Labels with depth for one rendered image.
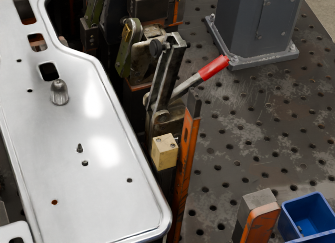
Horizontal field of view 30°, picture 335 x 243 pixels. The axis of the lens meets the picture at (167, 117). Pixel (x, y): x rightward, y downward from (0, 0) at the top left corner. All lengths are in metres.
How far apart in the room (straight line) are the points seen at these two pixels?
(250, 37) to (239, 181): 0.40
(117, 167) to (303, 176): 0.56
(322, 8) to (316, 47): 1.31
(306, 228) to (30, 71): 0.68
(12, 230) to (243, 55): 0.89
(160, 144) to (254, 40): 0.68
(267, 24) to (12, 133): 0.77
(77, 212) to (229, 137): 0.60
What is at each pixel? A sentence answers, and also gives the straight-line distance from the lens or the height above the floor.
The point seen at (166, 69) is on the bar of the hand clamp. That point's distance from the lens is 1.00.
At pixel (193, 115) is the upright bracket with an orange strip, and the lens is 0.95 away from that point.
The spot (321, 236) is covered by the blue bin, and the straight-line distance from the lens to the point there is 0.87.
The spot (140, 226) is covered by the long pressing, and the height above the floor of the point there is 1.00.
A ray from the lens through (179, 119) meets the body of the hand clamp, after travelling 1.09.
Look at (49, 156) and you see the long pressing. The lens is 1.10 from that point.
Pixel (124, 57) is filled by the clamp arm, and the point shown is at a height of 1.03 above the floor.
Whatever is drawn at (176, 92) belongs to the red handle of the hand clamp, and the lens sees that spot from 1.07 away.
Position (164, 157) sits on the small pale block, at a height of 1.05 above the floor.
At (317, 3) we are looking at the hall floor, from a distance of 3.15.
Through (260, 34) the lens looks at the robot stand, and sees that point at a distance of 1.64.
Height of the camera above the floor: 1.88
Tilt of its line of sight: 49 degrees down
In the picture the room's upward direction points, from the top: 7 degrees clockwise
